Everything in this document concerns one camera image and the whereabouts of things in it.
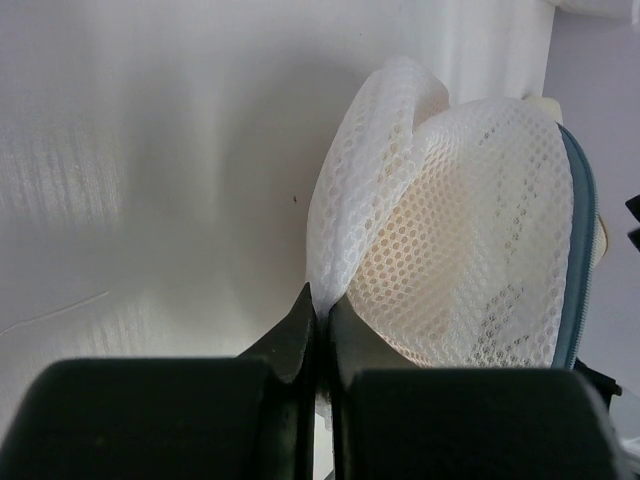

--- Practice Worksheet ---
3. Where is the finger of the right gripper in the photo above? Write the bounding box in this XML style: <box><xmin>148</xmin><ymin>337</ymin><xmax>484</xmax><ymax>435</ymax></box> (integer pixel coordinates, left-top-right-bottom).
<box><xmin>625</xmin><ymin>195</ymin><xmax>640</xmax><ymax>251</ymax></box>

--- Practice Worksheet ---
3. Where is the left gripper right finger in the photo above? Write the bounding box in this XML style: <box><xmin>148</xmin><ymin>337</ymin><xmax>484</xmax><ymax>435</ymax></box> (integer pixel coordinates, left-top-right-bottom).
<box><xmin>327</xmin><ymin>299</ymin><xmax>620</xmax><ymax>479</ymax></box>

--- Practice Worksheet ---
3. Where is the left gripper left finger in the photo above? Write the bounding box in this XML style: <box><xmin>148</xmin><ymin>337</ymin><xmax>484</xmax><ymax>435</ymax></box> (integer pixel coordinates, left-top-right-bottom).
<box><xmin>13</xmin><ymin>289</ymin><xmax>316</xmax><ymax>479</ymax></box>

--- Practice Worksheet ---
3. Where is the pink bra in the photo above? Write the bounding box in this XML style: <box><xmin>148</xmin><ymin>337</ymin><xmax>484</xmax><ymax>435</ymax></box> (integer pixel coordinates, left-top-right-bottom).
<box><xmin>348</xmin><ymin>168</ymin><xmax>508</xmax><ymax>367</ymax></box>

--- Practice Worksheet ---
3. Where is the white mesh laundry bag blue zipper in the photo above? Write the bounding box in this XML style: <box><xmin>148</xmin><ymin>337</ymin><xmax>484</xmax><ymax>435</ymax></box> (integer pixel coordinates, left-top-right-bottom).
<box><xmin>306</xmin><ymin>57</ymin><xmax>601</xmax><ymax>368</ymax></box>

